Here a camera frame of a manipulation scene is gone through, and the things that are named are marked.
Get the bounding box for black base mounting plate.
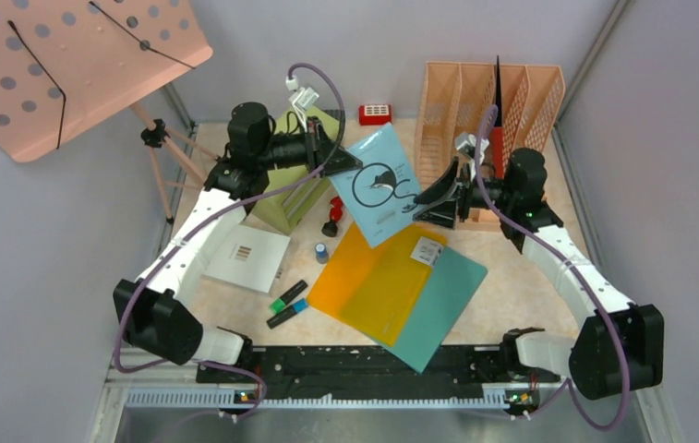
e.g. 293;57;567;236
196;343;561;401

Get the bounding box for pink music stand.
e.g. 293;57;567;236
0;0;223;225

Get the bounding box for red and black dumbbell toy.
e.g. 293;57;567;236
321;196;343;238

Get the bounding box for black blue highlighter marker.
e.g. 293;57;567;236
266;298;308;329

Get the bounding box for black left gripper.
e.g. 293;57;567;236
257;115;363;177

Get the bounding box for red small box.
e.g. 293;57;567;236
357;103;392;126

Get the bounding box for black green highlighter marker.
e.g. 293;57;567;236
269;280;308;314

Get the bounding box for green metal drawer cabinet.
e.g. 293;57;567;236
251;107;341;235

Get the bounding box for white paper booklet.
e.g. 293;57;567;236
203;225;291;293

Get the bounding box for teal plastic folder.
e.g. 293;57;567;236
382;247;488;373

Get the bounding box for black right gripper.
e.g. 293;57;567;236
414;157;516;229

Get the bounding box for beige plastic file organizer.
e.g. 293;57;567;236
414;60;567;233

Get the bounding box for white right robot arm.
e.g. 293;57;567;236
414;148;665;400

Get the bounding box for small blue glue bottle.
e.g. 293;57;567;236
314;243;330;264

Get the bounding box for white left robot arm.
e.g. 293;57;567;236
113;102;362;382

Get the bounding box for yellow plastic clip folder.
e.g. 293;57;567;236
307;224;448;346

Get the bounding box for light blue hardcover book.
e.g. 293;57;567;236
330;124;421;248

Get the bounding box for red folder in organizer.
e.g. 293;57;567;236
489;56;503;178

